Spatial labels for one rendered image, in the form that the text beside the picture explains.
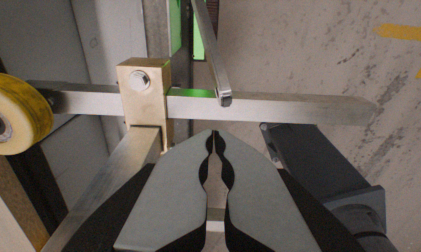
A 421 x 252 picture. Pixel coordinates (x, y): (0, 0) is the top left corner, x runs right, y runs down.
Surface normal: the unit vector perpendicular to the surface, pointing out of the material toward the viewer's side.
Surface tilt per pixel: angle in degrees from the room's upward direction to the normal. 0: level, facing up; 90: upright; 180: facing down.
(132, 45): 0
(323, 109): 0
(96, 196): 90
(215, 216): 90
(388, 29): 0
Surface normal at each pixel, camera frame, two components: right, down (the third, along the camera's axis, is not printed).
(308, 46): 0.00, 0.48
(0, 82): 0.51, -0.75
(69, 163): 1.00, 0.04
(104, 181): 0.04, -0.87
